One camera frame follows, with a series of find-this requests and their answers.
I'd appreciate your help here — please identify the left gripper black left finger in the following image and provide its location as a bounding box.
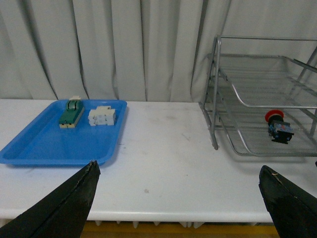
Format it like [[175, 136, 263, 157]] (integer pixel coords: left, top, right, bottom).
[[0, 161, 101, 238]]

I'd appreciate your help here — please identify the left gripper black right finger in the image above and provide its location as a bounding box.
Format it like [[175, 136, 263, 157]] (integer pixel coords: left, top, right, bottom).
[[259, 165, 317, 238]]

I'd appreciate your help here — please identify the red emergency stop button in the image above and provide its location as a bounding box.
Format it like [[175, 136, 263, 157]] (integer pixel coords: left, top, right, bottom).
[[264, 109, 294, 144]]

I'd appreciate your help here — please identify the silver mesh three-tier rack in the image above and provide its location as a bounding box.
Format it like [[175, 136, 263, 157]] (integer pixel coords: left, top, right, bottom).
[[199, 35, 317, 157]]

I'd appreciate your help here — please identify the blue plastic tray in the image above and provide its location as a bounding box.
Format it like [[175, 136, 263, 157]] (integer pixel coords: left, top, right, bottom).
[[0, 100, 127, 166]]

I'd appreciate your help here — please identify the white circuit breaker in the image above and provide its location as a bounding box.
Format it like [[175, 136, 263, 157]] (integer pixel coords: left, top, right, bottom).
[[88, 106, 116, 126]]

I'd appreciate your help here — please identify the grey curtain backdrop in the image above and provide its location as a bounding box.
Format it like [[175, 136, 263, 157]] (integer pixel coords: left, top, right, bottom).
[[0, 0, 317, 102]]

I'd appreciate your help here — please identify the green knife switch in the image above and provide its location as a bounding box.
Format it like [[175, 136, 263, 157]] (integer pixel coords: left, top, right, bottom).
[[58, 96, 85, 128]]

